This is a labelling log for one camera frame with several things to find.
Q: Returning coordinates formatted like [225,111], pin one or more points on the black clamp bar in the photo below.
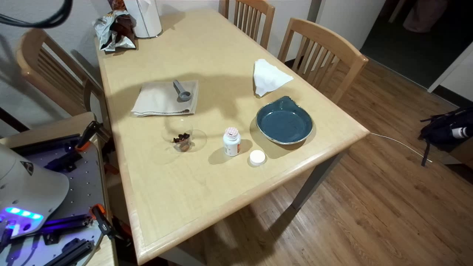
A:
[68,251]
[44,143]

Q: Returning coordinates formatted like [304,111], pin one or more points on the white paper napkin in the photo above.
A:
[268,78]

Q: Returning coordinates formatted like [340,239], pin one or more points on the crumpled foil snack bag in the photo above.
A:
[112,31]

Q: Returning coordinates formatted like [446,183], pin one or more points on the small brown pinecone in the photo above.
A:
[183,142]

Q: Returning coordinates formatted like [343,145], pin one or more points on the grey folded towel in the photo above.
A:
[157,103]

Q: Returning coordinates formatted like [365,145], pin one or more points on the pinkish cloth bundle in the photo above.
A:
[426,15]

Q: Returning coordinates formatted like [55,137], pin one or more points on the light blue measuring spoon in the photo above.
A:
[180,92]

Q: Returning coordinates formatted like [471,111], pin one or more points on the black backpack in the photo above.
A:
[443,130]

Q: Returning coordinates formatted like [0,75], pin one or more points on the light wooden dining chair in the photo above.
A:
[325,37]
[260,9]
[37,44]

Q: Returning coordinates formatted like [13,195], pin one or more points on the white pill bottle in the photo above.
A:
[231,142]

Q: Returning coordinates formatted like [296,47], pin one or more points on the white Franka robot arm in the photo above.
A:
[30,189]

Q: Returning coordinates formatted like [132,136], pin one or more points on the white bottle cap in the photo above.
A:
[257,157]

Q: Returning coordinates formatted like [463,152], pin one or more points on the blue ceramic plate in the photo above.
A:
[284,123]

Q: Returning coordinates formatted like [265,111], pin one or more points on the grey metal mounting plate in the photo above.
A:
[83,182]

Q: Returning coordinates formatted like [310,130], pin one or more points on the black orange clamp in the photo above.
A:
[100,214]
[90,131]

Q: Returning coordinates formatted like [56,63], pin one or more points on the grey metal table leg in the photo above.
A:
[304,192]

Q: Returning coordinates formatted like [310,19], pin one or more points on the wooden robot cart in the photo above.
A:
[49,126]

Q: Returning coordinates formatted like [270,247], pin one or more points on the white cylindrical container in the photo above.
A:
[145,16]

